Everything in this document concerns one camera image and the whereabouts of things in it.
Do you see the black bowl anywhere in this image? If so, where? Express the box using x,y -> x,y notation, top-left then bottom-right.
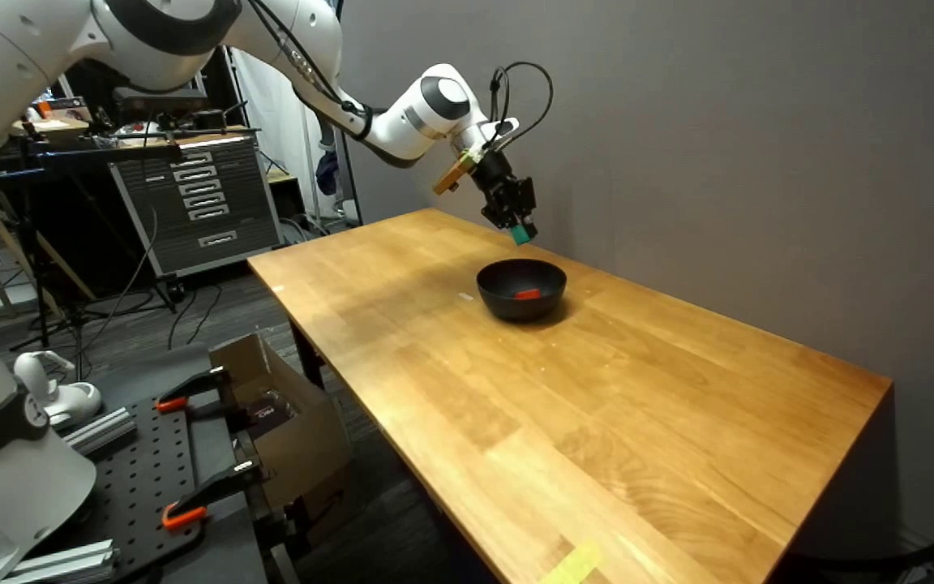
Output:
473,256 -> 570,326

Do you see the yellow tape strip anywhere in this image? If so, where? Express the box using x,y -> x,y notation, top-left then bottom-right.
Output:
539,542 -> 605,584

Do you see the yellow wrist camera mount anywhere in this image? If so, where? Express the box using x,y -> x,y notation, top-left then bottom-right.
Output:
431,145 -> 486,197

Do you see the white handheld device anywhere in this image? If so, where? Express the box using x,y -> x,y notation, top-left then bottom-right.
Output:
8,347 -> 105,431

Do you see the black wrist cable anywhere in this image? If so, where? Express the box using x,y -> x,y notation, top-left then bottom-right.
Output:
486,59 -> 559,150

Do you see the dark cluttered workbench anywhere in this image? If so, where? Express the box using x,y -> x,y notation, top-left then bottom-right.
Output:
0,102 -> 252,181

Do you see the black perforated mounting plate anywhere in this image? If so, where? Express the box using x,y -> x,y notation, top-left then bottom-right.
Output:
47,396 -> 277,584

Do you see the aluminium extrusion rail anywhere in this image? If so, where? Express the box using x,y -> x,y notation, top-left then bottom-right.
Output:
0,537 -> 119,584
57,405 -> 135,455

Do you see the black clamp orange handle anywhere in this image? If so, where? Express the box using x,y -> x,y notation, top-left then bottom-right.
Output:
159,459 -> 267,534
152,365 -> 233,418

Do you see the grey white robot base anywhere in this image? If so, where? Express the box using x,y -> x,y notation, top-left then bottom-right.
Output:
0,255 -> 100,584

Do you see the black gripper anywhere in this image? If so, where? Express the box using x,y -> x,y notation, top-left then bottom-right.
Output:
473,150 -> 543,236

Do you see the cardboard box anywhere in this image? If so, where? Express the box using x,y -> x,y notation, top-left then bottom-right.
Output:
204,331 -> 353,512

